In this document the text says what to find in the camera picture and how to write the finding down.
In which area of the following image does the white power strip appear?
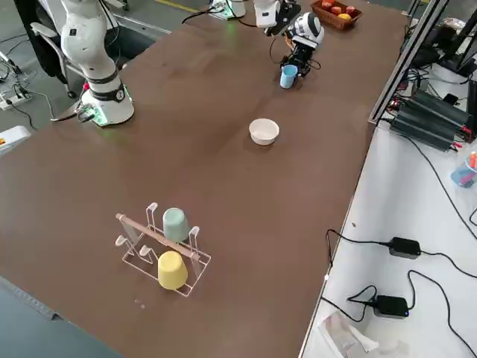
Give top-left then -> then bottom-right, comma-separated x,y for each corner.
0,89 -> 31,110

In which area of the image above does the aluminium frame post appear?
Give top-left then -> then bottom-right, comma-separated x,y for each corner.
367,0 -> 448,124

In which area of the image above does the brown wicker basket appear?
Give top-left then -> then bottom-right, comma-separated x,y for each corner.
310,0 -> 363,31

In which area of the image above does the black power adapter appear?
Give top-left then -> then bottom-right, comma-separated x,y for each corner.
374,294 -> 409,318
389,236 -> 422,260

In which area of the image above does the black power supply box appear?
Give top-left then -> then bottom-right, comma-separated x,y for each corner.
389,110 -> 458,151
408,89 -> 475,134

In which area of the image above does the white box orange label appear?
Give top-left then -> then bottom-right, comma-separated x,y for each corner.
0,125 -> 34,158

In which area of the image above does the clear pen cup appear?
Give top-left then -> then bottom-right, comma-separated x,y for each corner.
450,151 -> 477,187

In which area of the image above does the pale green cup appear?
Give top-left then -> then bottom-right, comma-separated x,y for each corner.
162,207 -> 190,242

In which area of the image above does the white wire cup rack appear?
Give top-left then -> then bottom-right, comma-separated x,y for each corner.
114,201 -> 212,298

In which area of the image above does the blue plastic cup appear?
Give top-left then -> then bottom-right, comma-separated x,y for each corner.
279,63 -> 299,90

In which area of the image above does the pale yellow cup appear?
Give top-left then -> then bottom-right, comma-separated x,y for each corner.
157,250 -> 189,290

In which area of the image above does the clear plastic packet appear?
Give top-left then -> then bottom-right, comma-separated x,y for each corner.
318,311 -> 411,358

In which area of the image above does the grey office chair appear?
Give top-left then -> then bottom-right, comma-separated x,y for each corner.
29,21 -> 78,98

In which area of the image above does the cream bowl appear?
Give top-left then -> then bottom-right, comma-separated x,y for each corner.
248,118 -> 280,146

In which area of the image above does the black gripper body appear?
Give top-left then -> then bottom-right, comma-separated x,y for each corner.
286,40 -> 313,68

